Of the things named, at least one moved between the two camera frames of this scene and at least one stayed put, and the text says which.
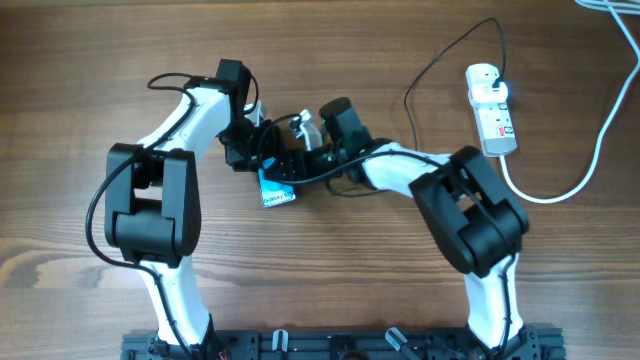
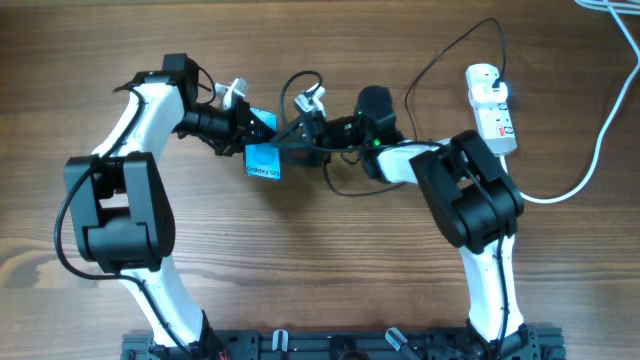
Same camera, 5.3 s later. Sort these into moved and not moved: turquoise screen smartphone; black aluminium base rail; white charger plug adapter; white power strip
Moved: turquoise screen smartphone
Not moved: black aluminium base rail; white power strip; white charger plug adapter
